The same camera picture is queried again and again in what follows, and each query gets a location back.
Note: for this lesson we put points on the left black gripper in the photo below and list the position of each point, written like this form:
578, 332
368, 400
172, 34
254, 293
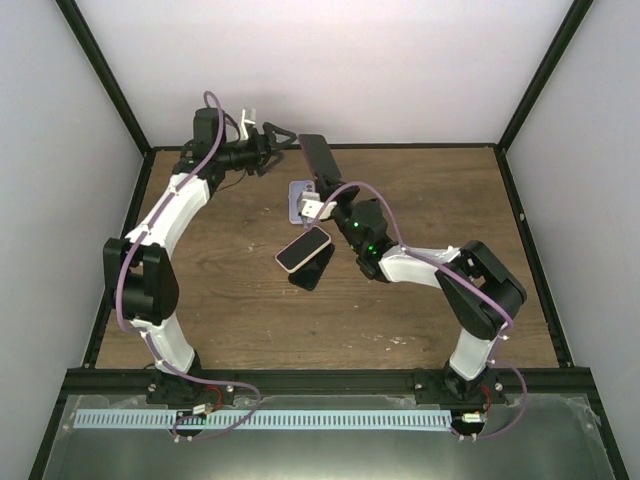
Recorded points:
261, 154

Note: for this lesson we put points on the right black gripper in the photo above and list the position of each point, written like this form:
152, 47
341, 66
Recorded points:
326, 185

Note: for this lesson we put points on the lilac phone case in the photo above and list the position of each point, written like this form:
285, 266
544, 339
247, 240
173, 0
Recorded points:
295, 190

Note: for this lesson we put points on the black phone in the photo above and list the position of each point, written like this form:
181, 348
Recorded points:
309, 275
319, 157

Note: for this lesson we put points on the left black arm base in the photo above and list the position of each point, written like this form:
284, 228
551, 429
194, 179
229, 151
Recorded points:
174, 390

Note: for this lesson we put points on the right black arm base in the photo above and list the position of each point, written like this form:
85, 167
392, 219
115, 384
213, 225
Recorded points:
446, 388

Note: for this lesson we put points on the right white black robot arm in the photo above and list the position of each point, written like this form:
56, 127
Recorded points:
483, 294

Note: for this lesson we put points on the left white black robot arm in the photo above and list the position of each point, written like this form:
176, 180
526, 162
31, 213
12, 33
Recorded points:
138, 273

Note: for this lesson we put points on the black phone on table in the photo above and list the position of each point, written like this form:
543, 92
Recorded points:
309, 275

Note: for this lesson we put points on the clear plastic sheet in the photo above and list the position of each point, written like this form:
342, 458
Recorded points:
548, 437

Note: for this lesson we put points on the light blue slotted strip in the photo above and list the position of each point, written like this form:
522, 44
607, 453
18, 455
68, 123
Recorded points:
396, 420

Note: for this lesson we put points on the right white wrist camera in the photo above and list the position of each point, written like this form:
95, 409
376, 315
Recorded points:
312, 209

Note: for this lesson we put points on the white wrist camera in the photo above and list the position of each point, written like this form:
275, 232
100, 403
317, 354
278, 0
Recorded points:
247, 123
312, 209

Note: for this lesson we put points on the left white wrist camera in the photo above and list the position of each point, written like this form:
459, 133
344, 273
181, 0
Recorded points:
247, 123

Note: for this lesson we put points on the black front frame rail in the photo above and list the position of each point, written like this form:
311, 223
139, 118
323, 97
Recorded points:
394, 382

